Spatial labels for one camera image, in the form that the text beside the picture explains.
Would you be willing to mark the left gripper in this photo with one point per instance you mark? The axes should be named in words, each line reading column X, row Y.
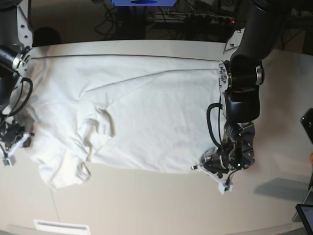
column 216, row 163

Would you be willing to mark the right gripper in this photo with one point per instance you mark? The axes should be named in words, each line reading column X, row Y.
column 11, row 133

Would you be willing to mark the white T-shirt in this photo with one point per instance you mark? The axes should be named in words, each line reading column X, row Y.
column 129, row 112

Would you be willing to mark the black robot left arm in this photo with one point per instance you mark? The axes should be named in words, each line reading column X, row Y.
column 230, row 121

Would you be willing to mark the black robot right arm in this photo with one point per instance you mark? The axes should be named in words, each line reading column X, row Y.
column 16, row 41

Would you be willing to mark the black phone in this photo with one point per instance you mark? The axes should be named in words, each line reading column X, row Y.
column 307, row 123

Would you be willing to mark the black tablet screen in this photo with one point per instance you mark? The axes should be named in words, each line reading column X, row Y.
column 305, row 213

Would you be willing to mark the black power strip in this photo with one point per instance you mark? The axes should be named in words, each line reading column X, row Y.
column 211, row 19

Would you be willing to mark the blue box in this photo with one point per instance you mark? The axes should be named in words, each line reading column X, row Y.
column 120, row 3

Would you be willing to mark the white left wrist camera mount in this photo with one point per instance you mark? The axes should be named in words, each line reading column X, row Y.
column 223, row 185

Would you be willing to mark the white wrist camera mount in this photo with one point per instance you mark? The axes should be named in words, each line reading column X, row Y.
column 223, row 185
column 7, row 155

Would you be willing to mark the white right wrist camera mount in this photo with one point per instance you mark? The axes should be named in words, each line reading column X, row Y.
column 7, row 155

